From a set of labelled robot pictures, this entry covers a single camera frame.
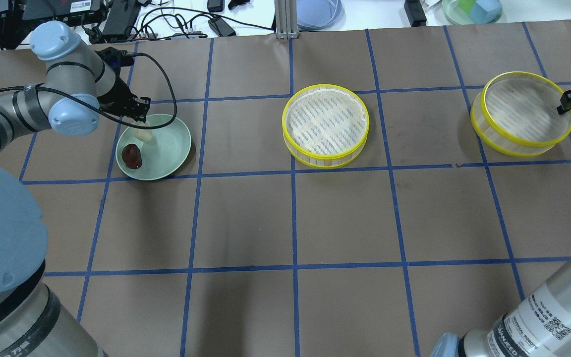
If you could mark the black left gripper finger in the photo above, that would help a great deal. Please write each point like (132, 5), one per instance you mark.
(140, 116)

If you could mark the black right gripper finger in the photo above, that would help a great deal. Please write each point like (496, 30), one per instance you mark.
(565, 103)

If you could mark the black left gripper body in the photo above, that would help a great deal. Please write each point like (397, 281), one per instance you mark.
(118, 91)

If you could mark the white steamed bun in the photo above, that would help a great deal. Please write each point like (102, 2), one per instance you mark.
(144, 135)

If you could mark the dark red bun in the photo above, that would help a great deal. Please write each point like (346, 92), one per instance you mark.
(131, 156)

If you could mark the light green round plate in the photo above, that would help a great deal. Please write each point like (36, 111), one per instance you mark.
(163, 154)

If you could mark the yellow steamer basket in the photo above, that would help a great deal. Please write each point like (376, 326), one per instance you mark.
(325, 126)
(516, 114)

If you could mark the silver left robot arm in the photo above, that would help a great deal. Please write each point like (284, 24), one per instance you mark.
(62, 85)

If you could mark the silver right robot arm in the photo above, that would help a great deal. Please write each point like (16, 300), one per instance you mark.
(539, 327)

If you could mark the black power adapter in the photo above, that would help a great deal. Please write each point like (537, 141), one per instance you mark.
(221, 28)

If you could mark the blue sponge block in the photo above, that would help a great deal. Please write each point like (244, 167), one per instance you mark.
(486, 11)

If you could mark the clear green glass bowl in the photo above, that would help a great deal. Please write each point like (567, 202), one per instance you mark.
(456, 16)

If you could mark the green sponge block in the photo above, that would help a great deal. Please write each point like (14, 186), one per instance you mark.
(466, 5)

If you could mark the aluminium frame post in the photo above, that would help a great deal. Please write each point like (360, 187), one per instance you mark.
(286, 19)

